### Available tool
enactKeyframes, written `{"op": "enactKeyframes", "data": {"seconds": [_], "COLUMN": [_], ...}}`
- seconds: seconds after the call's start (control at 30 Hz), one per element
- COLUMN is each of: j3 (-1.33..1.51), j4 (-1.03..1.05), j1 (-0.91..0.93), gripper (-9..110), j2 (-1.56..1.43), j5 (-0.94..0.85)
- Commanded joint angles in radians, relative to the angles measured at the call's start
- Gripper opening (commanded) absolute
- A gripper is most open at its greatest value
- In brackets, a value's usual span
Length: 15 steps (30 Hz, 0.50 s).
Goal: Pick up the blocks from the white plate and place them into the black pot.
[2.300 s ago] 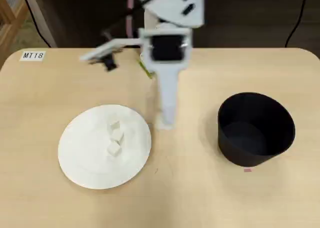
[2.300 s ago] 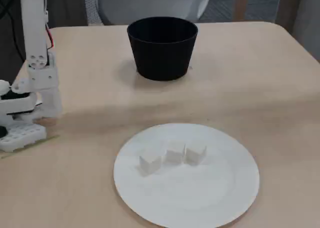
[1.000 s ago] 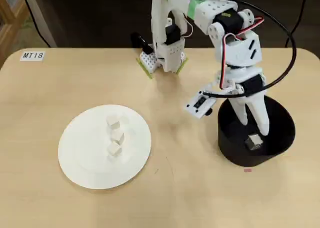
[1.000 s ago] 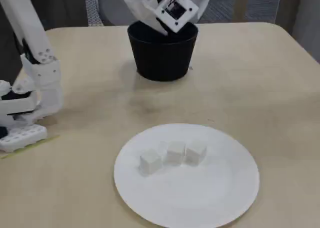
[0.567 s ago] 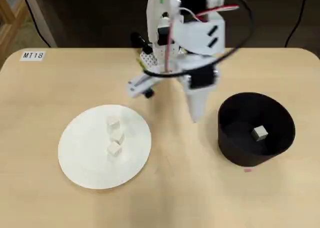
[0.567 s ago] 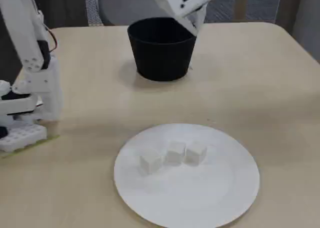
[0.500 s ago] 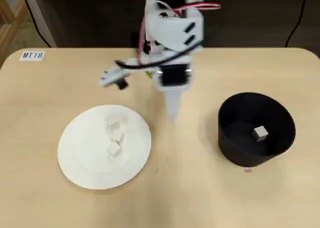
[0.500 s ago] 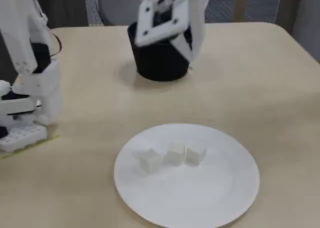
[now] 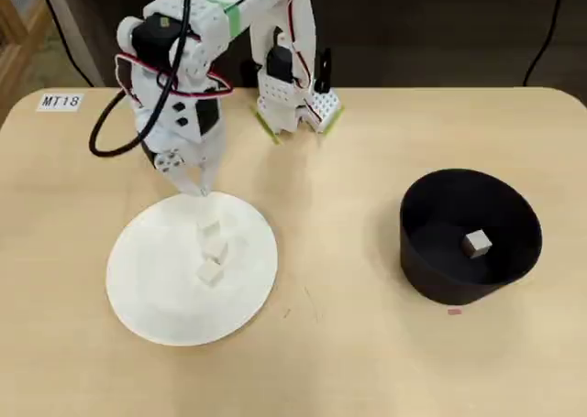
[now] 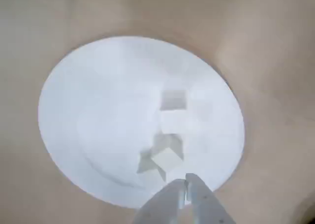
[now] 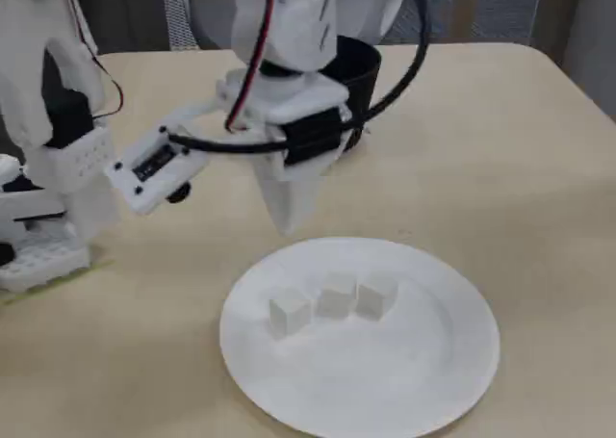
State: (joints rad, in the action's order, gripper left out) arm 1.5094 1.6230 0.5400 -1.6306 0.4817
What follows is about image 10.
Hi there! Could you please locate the white round plate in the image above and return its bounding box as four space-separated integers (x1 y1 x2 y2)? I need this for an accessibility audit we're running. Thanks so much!
38 35 246 209

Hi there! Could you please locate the white cube block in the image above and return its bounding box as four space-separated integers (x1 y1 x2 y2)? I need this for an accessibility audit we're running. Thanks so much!
159 90 189 134
136 147 184 182

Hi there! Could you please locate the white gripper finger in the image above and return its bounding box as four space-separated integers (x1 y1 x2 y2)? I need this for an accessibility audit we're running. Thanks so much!
134 178 188 224
185 173 237 224

